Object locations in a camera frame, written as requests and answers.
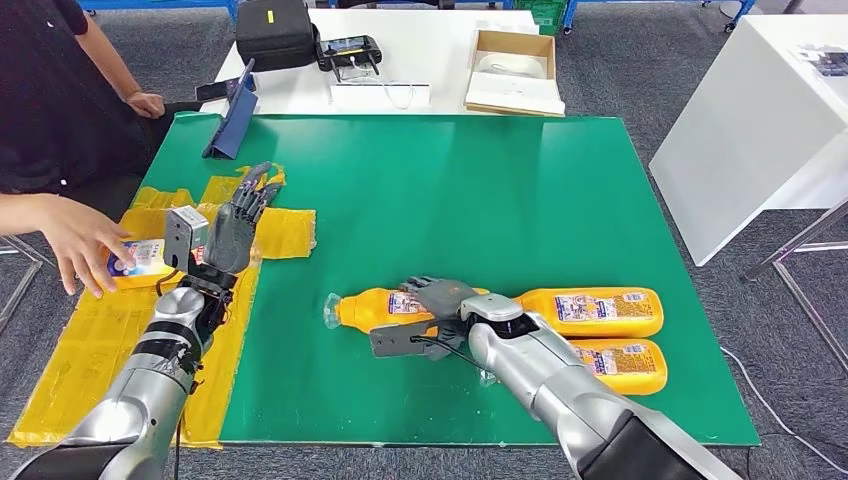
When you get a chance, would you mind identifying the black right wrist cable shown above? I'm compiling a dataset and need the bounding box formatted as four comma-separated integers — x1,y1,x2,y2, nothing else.
410,334,495,374

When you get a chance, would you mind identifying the white desk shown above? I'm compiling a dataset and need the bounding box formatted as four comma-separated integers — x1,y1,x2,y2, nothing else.
200,7,541,117

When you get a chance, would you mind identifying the blue folio tablet case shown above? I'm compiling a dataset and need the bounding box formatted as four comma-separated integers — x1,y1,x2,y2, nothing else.
201,58,258,161

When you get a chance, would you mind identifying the white floor cable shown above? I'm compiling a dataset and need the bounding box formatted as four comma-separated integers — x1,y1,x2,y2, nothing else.
720,345,848,476

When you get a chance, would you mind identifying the white pouch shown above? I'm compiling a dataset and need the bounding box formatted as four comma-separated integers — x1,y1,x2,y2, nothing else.
476,52,541,79

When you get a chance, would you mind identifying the black phone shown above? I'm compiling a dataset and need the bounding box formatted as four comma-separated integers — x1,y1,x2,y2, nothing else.
195,78,243,103

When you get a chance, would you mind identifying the person's left hand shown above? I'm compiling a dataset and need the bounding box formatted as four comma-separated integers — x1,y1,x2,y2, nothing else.
125,91,167,121

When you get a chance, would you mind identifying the black remote controller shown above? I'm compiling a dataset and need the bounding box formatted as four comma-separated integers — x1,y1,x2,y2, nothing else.
315,34,384,83

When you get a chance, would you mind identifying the orange detergent bottle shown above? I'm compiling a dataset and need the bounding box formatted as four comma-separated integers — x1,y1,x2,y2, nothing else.
516,286,665,339
105,238,205,291
478,339,669,397
323,286,492,336

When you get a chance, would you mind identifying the black carrying case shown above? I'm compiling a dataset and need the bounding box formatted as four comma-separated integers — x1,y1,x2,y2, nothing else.
235,0,318,73

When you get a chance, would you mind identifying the metal chair frame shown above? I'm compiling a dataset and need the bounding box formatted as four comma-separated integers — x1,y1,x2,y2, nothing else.
0,235,44,333

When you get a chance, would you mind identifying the yellow taped sheet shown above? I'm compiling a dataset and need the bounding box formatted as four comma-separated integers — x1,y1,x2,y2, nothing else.
6,164,318,450

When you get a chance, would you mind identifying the green table mat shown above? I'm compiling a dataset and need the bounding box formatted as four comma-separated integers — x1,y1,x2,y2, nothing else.
135,113,761,448

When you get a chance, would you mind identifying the printed booklet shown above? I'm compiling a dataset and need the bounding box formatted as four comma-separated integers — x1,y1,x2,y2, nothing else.
791,44,848,79

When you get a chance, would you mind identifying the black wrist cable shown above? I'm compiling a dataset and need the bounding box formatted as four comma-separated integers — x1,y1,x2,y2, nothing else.
154,266,200,480
410,334,495,374

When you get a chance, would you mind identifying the white charging cable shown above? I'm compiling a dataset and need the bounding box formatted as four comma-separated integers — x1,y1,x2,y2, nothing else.
351,57,415,112

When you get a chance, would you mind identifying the white panel-sided table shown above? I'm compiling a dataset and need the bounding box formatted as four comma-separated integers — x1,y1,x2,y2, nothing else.
649,14,848,268

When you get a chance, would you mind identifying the open cardboard box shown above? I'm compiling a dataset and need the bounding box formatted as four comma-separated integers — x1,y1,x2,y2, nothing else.
463,29,566,118

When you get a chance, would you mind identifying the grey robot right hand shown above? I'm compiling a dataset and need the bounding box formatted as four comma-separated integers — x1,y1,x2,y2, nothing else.
399,276,480,362

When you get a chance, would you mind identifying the person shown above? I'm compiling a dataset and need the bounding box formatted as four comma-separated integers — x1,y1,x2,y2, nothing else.
0,0,203,298

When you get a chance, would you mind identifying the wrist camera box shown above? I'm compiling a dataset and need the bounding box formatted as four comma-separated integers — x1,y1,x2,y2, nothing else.
368,319,465,360
162,205,212,274

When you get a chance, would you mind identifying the green plastic crate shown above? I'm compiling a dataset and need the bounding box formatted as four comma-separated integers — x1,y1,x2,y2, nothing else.
513,0,570,37

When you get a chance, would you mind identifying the blue castor leg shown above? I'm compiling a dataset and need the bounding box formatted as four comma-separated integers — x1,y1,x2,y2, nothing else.
723,0,757,36

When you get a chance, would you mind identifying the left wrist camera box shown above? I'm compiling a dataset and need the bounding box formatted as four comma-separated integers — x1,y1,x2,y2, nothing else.
162,205,212,274

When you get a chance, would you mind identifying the metal table frame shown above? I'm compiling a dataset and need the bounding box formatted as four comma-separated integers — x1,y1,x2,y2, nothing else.
743,196,848,374

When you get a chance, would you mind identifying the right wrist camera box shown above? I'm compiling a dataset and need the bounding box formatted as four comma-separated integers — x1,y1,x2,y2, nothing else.
368,319,465,360

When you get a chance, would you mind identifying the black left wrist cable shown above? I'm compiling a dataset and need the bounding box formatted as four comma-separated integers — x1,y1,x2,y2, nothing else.
154,266,200,480

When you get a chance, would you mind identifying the person's right hand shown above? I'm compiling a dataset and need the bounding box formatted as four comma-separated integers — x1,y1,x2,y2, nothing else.
39,198,137,298

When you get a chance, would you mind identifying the white sheet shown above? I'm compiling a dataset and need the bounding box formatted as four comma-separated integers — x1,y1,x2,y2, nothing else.
465,70,566,115

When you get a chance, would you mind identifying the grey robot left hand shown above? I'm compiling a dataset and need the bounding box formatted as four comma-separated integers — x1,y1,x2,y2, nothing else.
201,162,285,276

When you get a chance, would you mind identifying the blue shelf frame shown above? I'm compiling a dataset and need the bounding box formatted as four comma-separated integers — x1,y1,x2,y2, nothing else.
76,0,240,24

